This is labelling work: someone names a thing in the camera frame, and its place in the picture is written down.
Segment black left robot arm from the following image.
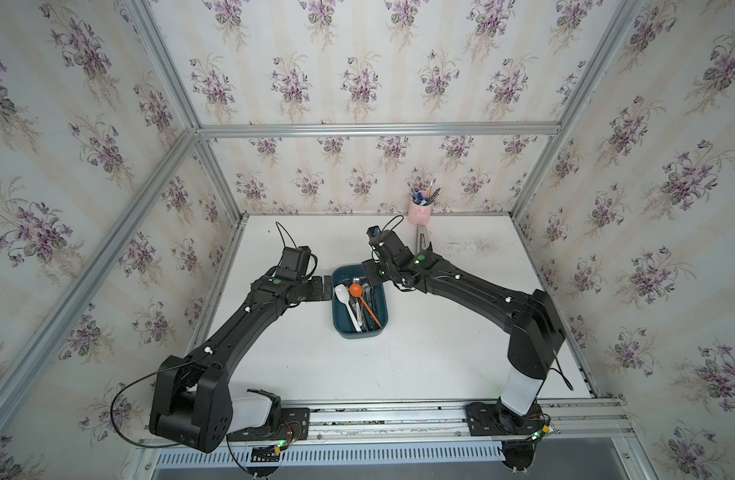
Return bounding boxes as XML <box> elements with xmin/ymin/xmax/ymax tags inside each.
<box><xmin>148</xmin><ymin>273</ymin><xmax>332</xmax><ymax>453</ymax></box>

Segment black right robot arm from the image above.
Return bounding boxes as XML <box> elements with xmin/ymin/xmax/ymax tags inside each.
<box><xmin>361</xmin><ymin>250</ymin><xmax>565</xmax><ymax>417</ymax></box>

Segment white slotted cable duct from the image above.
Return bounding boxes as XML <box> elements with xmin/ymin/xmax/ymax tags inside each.
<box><xmin>155</xmin><ymin>441</ymin><xmax>505</xmax><ymax>470</ymax></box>

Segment teal plastic storage box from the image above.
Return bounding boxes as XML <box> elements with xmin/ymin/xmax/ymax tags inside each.
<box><xmin>331</xmin><ymin>264</ymin><xmax>389</xmax><ymax>339</ymax></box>

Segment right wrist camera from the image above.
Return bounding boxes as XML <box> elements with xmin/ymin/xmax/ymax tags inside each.
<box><xmin>367</xmin><ymin>226</ymin><xmax>409</xmax><ymax>260</ymax></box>

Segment large silver spoon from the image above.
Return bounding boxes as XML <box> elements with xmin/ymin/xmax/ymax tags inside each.
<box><xmin>361</xmin><ymin>283</ymin><xmax>383</xmax><ymax>329</ymax></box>

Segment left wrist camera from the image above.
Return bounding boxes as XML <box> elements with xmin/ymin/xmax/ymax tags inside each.
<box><xmin>274</xmin><ymin>246</ymin><xmax>313</xmax><ymax>281</ymax></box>

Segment small silver spoon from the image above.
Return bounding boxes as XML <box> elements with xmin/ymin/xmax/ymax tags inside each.
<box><xmin>349</xmin><ymin>277</ymin><xmax>367</xmax><ymax>332</ymax></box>

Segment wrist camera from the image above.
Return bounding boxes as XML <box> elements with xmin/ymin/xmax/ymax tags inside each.
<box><xmin>274</xmin><ymin>246</ymin><xmax>313</xmax><ymax>281</ymax></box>
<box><xmin>367</xmin><ymin>226</ymin><xmax>409</xmax><ymax>260</ymax></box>

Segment orange plastic spoon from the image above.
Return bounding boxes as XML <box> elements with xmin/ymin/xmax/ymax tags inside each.
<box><xmin>348</xmin><ymin>283</ymin><xmax>369</xmax><ymax>314</ymax></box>

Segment pink pen holder cup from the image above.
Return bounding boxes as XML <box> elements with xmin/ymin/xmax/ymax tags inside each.
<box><xmin>407</xmin><ymin>201</ymin><xmax>433</xmax><ymax>227</ymax></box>

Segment pens in cup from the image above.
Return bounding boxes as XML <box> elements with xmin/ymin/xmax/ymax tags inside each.
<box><xmin>411</xmin><ymin>187</ymin><xmax>441</xmax><ymax>206</ymax></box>

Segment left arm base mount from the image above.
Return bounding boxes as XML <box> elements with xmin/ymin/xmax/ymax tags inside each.
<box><xmin>227</xmin><ymin>407</ymin><xmax>311</xmax><ymax>442</ymax></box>

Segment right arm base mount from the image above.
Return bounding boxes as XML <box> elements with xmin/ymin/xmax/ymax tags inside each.
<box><xmin>465</xmin><ymin>399</ymin><xmax>551</xmax><ymax>439</ymax></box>

